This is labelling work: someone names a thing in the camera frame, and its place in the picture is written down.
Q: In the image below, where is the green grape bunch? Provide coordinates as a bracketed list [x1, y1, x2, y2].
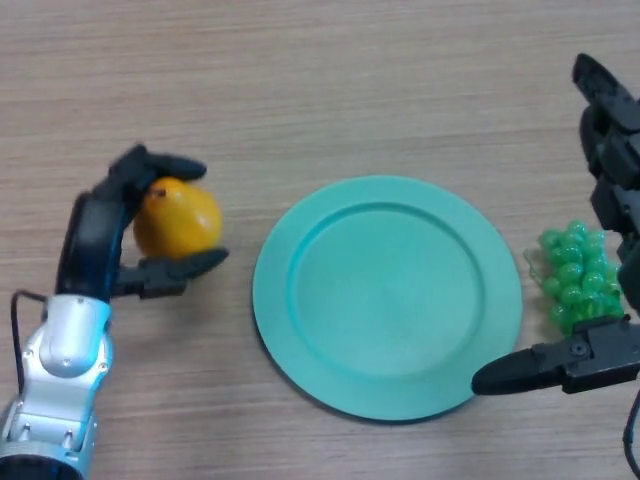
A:
[523, 219, 626, 337]

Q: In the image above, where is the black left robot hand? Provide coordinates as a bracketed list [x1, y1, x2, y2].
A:
[54, 143, 230, 304]

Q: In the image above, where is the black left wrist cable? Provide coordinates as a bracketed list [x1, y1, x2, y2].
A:
[10, 290, 49, 396]

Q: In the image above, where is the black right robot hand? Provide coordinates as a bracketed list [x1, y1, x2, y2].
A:
[471, 53, 640, 397]

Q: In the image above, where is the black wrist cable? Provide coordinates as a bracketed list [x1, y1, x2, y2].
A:
[10, 290, 49, 396]
[622, 389, 640, 464]

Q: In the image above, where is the yellow pear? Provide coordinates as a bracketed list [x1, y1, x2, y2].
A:
[132, 175, 224, 260]

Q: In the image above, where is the teal green round plate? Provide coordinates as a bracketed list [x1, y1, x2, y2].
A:
[252, 174, 524, 424]

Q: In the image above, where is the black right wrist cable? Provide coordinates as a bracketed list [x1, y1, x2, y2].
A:
[622, 389, 640, 464]

